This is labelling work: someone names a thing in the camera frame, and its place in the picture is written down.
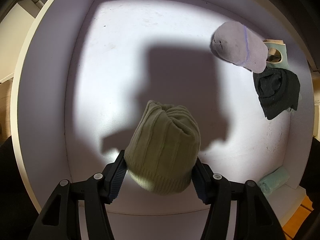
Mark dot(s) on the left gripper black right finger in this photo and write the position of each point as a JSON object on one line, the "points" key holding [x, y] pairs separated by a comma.
{"points": [[255, 218]]}

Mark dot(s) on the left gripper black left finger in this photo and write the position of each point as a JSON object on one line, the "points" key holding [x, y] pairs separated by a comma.
{"points": [[59, 218]]}

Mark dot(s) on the green knit beanie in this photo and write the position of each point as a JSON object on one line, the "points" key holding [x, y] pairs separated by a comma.
{"points": [[163, 149]]}

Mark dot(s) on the lavender sock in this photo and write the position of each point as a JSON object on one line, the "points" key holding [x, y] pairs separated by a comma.
{"points": [[235, 43]]}

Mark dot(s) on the mint green rolled towel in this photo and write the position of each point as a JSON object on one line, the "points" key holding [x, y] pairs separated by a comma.
{"points": [[273, 181]]}

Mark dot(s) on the black knit cloth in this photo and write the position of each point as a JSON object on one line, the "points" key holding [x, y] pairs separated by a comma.
{"points": [[278, 90]]}

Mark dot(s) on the white drawer box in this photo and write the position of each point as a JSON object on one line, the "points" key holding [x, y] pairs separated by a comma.
{"points": [[88, 68]]}

